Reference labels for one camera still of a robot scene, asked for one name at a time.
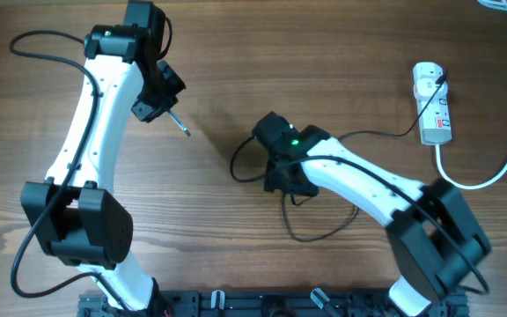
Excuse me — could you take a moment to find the Galaxy S25 smartphone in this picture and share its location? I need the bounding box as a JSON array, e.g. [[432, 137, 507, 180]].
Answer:
[[167, 109, 191, 136]]

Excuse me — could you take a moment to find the black USB charging cable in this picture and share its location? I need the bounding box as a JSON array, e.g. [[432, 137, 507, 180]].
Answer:
[[281, 70, 448, 244]]

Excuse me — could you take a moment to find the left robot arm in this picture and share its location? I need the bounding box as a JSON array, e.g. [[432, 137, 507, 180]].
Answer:
[[20, 1, 185, 316]]

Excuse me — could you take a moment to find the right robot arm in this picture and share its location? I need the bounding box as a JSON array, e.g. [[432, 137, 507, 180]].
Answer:
[[252, 112, 491, 316]]

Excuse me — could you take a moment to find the white USB charger plug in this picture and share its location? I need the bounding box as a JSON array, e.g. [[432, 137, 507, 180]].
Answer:
[[414, 77, 448, 101]]

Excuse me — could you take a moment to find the white power strip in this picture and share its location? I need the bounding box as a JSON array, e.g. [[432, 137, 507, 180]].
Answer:
[[413, 62, 452, 146]]

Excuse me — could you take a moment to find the left black camera cable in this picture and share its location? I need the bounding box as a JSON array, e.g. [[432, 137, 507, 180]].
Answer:
[[9, 29, 122, 309]]

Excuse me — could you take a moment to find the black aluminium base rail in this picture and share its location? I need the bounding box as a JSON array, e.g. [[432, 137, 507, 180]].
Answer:
[[77, 289, 470, 317]]

